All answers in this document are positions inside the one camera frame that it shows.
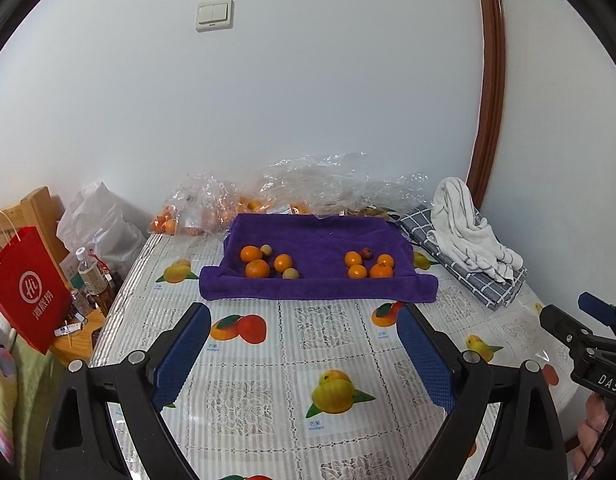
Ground large orange mandarin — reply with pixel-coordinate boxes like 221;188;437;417
245;259;271;278

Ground small orange kumquat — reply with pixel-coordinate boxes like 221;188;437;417
376;254;395;268
344;252;363;268
369;263;393;278
273;254;294;274
239;245;263;263
347;264;367;280

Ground small red hawthorn fruit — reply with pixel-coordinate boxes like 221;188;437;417
360;247;374;260

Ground person right hand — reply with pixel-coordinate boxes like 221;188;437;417
573;393;610;474

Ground grey checked cloth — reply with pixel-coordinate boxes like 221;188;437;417
397;207;528;310

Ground plastic bottle with label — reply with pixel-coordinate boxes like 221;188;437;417
76;247;114;316

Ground purple towel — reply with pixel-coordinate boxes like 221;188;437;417
199;214;438;304

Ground clear plastic bag of oranges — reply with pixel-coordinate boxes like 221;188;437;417
148;174;239;236

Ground white striped towel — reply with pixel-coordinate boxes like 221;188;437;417
426;177;523;283

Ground white plastic bag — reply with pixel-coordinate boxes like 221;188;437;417
57;182;146;278

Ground red paper bag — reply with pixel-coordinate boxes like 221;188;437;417
0;226;72;354

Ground wooden side table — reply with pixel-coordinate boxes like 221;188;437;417
0;186;105;365

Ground clear plastic bag right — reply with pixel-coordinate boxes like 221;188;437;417
239;153;428;221

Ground brown wooden door frame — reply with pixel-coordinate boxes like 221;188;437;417
468;0;506;208

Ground white wall switch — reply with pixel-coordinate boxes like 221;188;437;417
195;0;234;32

